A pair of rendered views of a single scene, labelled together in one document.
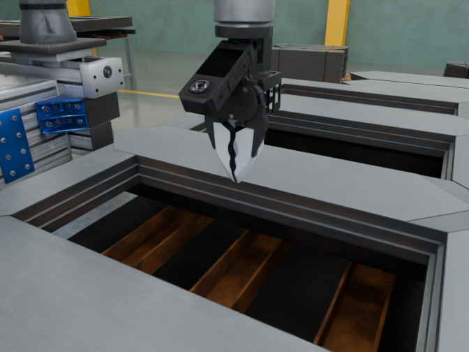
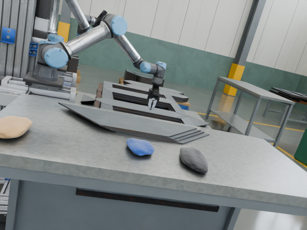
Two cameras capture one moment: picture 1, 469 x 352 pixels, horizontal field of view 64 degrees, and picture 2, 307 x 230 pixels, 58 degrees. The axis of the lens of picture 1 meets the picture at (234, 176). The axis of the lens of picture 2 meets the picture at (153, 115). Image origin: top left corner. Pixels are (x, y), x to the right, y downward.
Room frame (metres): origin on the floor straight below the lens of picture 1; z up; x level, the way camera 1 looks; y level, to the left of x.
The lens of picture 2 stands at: (-1.05, 1.32, 1.47)
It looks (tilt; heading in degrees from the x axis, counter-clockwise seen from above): 16 degrees down; 318
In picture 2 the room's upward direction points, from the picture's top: 14 degrees clockwise
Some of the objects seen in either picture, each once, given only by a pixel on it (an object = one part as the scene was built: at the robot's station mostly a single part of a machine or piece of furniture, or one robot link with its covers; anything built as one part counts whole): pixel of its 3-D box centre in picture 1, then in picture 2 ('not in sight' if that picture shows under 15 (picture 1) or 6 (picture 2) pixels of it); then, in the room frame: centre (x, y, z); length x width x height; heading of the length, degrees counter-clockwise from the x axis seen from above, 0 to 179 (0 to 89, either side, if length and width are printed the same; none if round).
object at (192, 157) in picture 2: not in sight; (193, 157); (-0.45, 0.54, 1.06); 0.20 x 0.10 x 0.03; 143
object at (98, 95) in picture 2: not in sight; (96, 107); (0.84, 0.25, 0.80); 1.62 x 0.04 x 0.06; 151
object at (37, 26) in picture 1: (45, 22); not in sight; (1.15, 0.54, 1.09); 0.15 x 0.15 x 0.10
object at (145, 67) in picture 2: not in sight; (147, 67); (0.53, 0.09, 1.22); 0.11 x 0.11 x 0.08; 85
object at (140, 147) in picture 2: not in sight; (140, 146); (-0.33, 0.71, 1.06); 0.12 x 0.10 x 0.03; 165
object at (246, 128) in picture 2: not in sight; (243, 111); (1.76, -3.38, 0.47); 1.50 x 0.70 x 0.95; 157
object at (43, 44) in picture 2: not in sight; (49, 51); (0.69, 0.73, 1.20); 0.13 x 0.12 x 0.14; 175
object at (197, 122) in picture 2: not in sight; (197, 121); (0.59, -0.70, 0.77); 0.45 x 0.20 x 0.04; 151
